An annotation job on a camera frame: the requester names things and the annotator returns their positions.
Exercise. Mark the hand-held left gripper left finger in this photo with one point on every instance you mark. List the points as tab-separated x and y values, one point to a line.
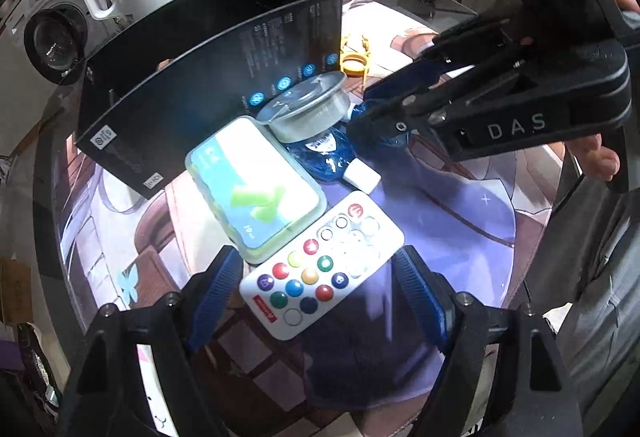
216	299

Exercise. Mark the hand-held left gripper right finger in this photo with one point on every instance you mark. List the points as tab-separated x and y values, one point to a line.
422	302

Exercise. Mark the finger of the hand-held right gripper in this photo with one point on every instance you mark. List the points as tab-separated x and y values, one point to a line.
475	37
395	87

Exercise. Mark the white remote control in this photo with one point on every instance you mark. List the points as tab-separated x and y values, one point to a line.
272	314

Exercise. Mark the clear round plastic container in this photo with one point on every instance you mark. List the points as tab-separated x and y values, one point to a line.
310	109

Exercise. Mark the blue bottle with white cap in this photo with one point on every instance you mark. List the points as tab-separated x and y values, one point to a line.
320	159

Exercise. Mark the green and white packet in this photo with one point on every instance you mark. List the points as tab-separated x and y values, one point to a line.
250	187

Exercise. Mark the black cardboard box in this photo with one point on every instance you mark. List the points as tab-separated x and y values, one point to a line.
175	82

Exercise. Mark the person's right hand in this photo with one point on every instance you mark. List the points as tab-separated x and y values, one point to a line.
595	159

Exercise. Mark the printed desk mat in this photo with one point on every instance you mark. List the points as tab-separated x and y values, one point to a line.
450	227

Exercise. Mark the person's grey clothing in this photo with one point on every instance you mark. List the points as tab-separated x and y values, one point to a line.
600	307

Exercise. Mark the brown cardboard box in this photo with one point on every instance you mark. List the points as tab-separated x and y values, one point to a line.
15	287

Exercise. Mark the white washing machine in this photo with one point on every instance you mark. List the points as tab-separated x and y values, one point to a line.
50	37

